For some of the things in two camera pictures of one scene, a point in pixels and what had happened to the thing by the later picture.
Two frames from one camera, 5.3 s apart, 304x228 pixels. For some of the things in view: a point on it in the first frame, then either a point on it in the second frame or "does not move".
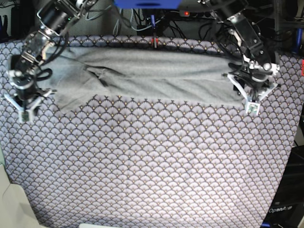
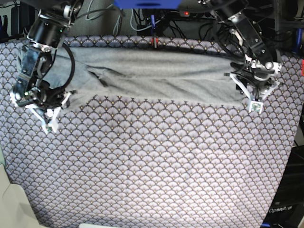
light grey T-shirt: x=77 y=72 does not move
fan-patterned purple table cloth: x=151 y=163 does not move
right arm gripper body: x=26 y=96 → x=48 y=112
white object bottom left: x=15 y=210 does not move
